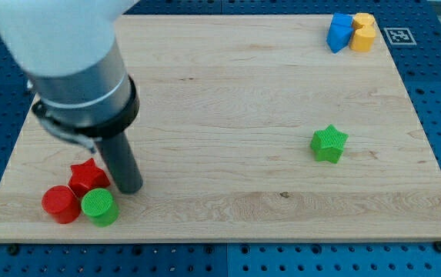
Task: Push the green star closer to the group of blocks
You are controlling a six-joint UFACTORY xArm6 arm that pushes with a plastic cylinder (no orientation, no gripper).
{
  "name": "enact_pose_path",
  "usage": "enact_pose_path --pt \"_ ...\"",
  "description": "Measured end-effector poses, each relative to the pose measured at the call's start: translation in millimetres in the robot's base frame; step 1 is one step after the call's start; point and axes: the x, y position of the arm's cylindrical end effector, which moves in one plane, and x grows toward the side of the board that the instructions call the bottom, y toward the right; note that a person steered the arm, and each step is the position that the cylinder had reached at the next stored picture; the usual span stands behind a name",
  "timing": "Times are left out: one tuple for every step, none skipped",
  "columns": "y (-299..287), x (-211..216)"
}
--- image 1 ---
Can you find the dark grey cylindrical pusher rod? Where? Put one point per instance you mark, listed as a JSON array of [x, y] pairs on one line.
[[119, 159]]

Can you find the green star block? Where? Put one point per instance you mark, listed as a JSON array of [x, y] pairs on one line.
[[328, 144]]

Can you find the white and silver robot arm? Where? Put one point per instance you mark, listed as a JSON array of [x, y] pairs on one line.
[[69, 52]]

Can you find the red star block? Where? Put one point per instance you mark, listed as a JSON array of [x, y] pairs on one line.
[[86, 177]]

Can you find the green cylinder block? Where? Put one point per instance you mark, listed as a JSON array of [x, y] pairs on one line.
[[100, 207]]

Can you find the red cylinder block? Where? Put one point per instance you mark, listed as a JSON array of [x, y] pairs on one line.
[[61, 204]]

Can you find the light wooden board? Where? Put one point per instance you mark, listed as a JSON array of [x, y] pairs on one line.
[[228, 108]]

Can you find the blue triangular block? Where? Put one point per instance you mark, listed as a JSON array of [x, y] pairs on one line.
[[340, 32]]

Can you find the yellow heart block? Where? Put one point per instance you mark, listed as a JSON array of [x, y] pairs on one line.
[[364, 32]]

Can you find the black and white fiducial tag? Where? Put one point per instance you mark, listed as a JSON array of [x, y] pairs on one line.
[[399, 36]]

